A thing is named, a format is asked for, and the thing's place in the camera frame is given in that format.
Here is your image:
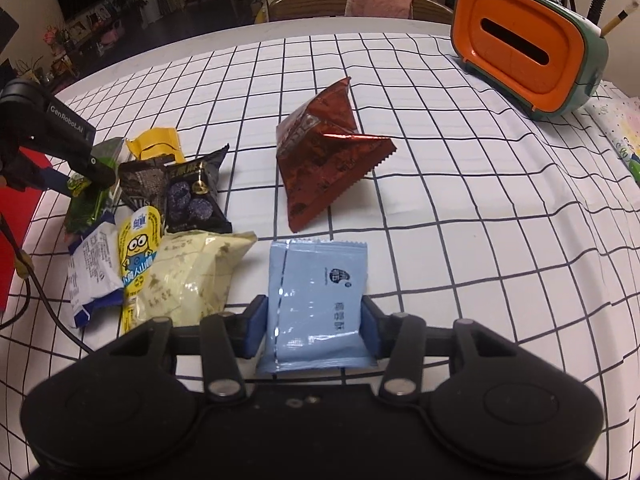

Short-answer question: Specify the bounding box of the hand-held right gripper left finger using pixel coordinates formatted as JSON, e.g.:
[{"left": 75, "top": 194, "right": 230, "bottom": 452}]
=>
[{"left": 112, "top": 295, "right": 267, "bottom": 403}]

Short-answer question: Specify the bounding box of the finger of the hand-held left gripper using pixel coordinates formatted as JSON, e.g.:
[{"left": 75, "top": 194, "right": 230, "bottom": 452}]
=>
[
  {"left": 0, "top": 147, "right": 77, "bottom": 197},
  {"left": 22, "top": 132, "right": 117, "bottom": 187}
]

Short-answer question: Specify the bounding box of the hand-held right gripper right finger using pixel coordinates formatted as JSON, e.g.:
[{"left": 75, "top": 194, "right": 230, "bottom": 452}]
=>
[{"left": 361, "top": 296, "right": 506, "bottom": 403}]

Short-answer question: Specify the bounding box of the red cardboard box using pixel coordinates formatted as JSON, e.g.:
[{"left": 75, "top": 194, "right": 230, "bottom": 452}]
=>
[{"left": 0, "top": 152, "right": 53, "bottom": 313}]

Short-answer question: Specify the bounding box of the green snack packet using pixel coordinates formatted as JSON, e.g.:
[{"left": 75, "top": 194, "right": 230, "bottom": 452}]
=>
[{"left": 64, "top": 137, "right": 128, "bottom": 235}]

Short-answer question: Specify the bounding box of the dark brown snack packet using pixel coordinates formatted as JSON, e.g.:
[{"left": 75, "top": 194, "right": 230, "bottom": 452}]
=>
[{"left": 117, "top": 156, "right": 173, "bottom": 216}]

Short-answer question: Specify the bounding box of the light blue snack packet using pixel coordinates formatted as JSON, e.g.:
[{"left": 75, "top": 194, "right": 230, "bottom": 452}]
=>
[{"left": 256, "top": 239, "right": 379, "bottom": 375}]

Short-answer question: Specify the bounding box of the cream snack packet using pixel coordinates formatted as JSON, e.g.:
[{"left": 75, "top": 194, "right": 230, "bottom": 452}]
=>
[{"left": 131, "top": 230, "right": 258, "bottom": 333}]

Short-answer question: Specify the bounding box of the black snack packet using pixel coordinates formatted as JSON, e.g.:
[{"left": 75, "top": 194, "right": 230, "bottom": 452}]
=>
[{"left": 162, "top": 143, "right": 234, "bottom": 234}]

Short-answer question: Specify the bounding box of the plain yellow snack packet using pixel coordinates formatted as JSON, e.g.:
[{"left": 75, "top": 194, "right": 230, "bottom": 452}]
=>
[{"left": 126, "top": 127, "right": 186, "bottom": 166}]

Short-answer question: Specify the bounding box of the white and blue snack packet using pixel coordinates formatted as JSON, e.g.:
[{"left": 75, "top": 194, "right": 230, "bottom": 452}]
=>
[{"left": 67, "top": 212, "right": 126, "bottom": 329}]

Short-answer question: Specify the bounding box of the yellow cartoon snack packet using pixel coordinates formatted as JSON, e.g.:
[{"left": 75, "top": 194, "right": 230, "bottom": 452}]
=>
[{"left": 117, "top": 207, "right": 166, "bottom": 338}]

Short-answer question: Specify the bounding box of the white checked tablecloth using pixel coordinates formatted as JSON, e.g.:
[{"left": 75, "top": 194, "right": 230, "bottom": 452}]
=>
[{"left": 0, "top": 34, "right": 640, "bottom": 480}]

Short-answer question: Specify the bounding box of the red-brown triangular snack packet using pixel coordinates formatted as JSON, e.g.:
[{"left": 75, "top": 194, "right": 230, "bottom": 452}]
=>
[{"left": 276, "top": 76, "right": 398, "bottom": 233}]

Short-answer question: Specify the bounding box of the wooden chair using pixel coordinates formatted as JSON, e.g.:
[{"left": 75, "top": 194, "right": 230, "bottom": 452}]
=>
[{"left": 268, "top": 0, "right": 453, "bottom": 25}]

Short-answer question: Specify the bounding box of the colourful printed paper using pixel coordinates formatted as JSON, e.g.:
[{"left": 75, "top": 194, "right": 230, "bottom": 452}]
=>
[{"left": 585, "top": 82, "right": 640, "bottom": 186}]

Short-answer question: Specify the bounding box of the pink cloth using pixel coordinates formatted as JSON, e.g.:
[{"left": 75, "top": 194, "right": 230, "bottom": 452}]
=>
[{"left": 346, "top": 0, "right": 416, "bottom": 21}]

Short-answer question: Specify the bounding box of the orange and green tissue box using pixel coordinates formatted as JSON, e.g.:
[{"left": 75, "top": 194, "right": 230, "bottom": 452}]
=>
[{"left": 450, "top": 0, "right": 610, "bottom": 122}]

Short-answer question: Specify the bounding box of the black cable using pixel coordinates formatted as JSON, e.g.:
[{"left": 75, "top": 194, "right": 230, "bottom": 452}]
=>
[{"left": 0, "top": 212, "right": 96, "bottom": 356}]

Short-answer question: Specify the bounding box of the wooden-handled brush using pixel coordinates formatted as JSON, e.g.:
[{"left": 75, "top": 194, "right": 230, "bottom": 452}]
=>
[{"left": 600, "top": 7, "right": 629, "bottom": 37}]

